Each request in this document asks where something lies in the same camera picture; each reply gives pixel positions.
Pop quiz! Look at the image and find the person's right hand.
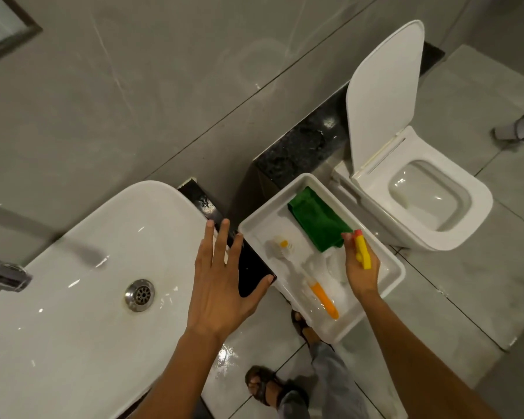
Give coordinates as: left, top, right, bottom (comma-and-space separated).
341, 231, 381, 301

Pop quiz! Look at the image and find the person's left hand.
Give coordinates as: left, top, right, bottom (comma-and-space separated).
185, 219, 275, 342

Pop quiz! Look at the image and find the yellow trigger spray bottle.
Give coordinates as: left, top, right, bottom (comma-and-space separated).
323, 230, 373, 286

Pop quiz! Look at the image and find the person's right forearm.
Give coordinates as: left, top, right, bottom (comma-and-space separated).
358, 290, 503, 419

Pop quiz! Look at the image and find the person's left forearm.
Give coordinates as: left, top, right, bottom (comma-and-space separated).
131, 327, 228, 419

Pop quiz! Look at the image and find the black counter slab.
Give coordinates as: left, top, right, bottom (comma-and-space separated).
177, 179, 277, 298

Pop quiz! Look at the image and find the green cleaning cloth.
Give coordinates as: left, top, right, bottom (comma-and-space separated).
287, 187, 354, 253

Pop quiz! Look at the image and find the white plastic tray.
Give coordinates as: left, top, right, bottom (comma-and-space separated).
238, 173, 406, 345

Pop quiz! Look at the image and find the brown sandal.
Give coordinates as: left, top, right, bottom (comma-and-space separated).
245, 366, 308, 408
291, 310, 321, 345

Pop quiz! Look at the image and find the chrome sink drain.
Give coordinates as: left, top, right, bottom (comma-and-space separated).
124, 279, 155, 312

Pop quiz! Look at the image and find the black granite ledge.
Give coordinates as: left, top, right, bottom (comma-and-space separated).
253, 41, 446, 190

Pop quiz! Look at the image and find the grey jeans leg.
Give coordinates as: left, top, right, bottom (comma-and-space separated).
277, 342, 372, 419

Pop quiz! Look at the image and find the white toilet bowl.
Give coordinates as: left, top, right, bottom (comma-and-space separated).
330, 125, 494, 253

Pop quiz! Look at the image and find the white toilet lid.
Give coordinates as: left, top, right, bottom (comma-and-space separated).
346, 19, 425, 175

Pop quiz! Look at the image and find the white sink basin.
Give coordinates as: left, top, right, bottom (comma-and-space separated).
0, 181, 245, 419

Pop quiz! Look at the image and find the chrome faucet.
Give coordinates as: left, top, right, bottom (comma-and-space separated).
0, 255, 33, 293

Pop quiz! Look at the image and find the dark framed mirror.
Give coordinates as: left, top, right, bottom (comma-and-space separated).
0, 0, 43, 68

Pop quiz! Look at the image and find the white brush with orange handle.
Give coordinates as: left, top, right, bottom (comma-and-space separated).
264, 236, 340, 321

